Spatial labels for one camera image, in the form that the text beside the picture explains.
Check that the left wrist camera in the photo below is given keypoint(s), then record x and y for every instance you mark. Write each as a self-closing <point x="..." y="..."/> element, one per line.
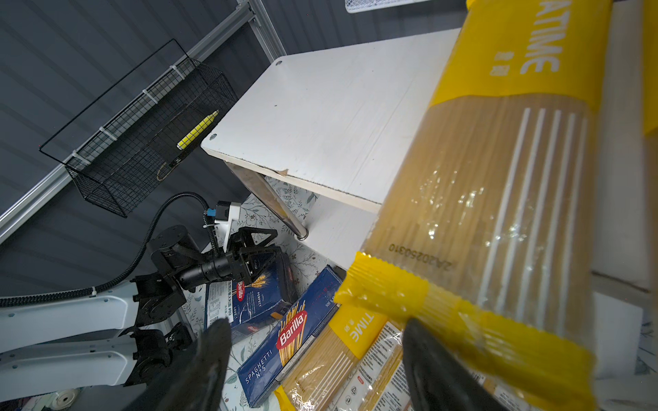
<point x="221" y="218"/>

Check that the red spaghetti bag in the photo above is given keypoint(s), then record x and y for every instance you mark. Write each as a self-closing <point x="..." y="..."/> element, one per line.
<point x="378" y="382"/>

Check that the white two-tier shelf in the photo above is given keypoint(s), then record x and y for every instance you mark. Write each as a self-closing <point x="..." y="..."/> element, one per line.
<point x="338" y="123"/>

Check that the blue Barilla pasta box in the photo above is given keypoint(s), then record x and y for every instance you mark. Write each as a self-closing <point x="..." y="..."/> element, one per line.
<point x="249" y="308"/>

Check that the white wire mesh basket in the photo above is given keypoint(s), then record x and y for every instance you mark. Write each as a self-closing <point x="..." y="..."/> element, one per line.
<point x="360" y="6"/>

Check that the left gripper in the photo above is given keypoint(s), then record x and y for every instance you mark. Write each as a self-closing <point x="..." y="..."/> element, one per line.
<point x="177" y="257"/>

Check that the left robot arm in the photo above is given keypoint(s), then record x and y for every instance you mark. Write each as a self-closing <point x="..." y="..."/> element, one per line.
<point x="123" y="333"/>

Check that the yellow marker pen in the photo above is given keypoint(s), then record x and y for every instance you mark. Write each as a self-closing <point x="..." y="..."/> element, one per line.
<point x="186" y="141"/>

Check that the black wire basket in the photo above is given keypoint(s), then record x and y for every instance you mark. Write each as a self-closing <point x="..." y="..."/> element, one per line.
<point x="124" y="160"/>

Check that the blue Barilla spaghetti box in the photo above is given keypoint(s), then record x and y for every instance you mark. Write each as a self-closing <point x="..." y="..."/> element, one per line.
<point x="286" y="343"/>

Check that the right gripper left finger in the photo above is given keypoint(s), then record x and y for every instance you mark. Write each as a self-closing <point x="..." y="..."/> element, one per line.
<point x="196" y="379"/>

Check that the yellow Pastatime spaghetti bag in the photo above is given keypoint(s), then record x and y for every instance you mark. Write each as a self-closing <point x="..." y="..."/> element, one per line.
<point x="318" y="375"/>
<point x="486" y="233"/>
<point x="649" y="66"/>

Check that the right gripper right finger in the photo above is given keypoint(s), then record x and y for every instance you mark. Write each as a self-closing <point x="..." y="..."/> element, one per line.
<point x="436" y="380"/>

